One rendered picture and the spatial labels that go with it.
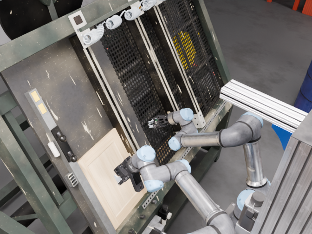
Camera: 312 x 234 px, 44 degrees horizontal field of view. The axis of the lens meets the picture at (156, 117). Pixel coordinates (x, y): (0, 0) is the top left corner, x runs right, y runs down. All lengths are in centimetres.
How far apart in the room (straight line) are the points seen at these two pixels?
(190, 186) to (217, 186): 228
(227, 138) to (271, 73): 400
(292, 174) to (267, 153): 298
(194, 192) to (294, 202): 39
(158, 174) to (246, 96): 50
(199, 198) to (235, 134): 48
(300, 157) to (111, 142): 126
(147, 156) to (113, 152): 70
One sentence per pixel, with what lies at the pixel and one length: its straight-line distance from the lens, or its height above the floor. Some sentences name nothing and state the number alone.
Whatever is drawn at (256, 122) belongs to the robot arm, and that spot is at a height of 164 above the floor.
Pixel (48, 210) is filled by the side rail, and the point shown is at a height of 126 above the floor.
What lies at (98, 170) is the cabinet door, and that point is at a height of 119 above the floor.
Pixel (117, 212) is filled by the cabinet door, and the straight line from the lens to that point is 237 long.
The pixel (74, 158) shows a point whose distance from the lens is 196.
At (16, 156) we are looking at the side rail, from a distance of 190.
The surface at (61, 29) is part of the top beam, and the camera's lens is 211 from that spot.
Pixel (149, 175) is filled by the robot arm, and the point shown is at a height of 162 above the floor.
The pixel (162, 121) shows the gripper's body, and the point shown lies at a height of 136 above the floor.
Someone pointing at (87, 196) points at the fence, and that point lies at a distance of 217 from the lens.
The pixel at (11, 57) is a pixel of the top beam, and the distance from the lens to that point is 190.
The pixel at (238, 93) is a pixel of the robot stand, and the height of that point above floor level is 202.
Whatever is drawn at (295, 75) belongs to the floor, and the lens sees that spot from 599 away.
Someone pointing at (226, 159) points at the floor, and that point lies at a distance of 419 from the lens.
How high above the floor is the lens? 283
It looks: 38 degrees down
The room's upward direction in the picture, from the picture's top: 7 degrees clockwise
